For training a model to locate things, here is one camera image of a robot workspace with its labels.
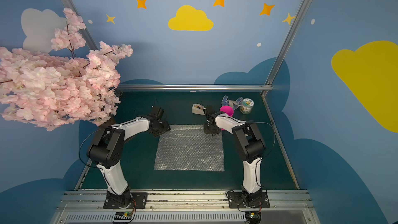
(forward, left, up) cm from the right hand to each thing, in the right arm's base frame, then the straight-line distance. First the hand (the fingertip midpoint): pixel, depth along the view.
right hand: (211, 129), depth 100 cm
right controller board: (-45, -21, -4) cm, 50 cm away
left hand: (-2, +29, +2) cm, 29 cm away
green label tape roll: (+16, -24, +6) cm, 29 cm away
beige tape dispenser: (+14, +10, +3) cm, 18 cm away
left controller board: (-49, +42, -3) cm, 64 cm away
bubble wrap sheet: (-14, +15, -1) cm, 21 cm away
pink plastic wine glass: (+17, -11, -1) cm, 21 cm away
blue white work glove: (+22, -17, 0) cm, 28 cm away
